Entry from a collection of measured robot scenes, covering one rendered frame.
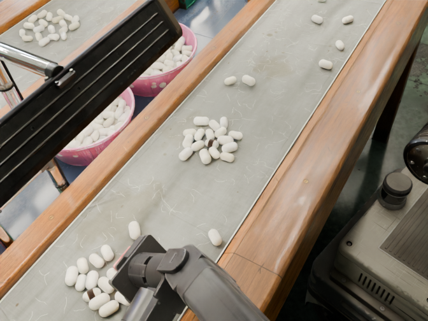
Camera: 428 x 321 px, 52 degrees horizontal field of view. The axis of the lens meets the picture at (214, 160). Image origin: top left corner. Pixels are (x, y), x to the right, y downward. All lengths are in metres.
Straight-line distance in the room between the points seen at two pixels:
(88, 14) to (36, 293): 0.93
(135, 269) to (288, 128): 0.50
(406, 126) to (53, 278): 1.70
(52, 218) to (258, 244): 0.41
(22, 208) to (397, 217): 0.92
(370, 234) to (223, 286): 0.73
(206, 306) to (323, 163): 0.50
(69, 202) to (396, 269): 0.76
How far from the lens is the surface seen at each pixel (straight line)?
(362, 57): 1.21
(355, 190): 1.87
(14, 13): 1.59
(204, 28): 1.47
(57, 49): 1.40
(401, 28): 1.33
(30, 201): 1.10
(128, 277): 0.74
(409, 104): 2.29
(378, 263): 1.16
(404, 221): 1.24
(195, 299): 0.54
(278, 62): 1.21
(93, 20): 1.49
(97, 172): 0.96
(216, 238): 0.83
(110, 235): 0.89
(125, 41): 0.70
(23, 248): 0.91
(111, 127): 1.10
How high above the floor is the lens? 1.47
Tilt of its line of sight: 49 degrees down
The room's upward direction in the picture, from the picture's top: 7 degrees counter-clockwise
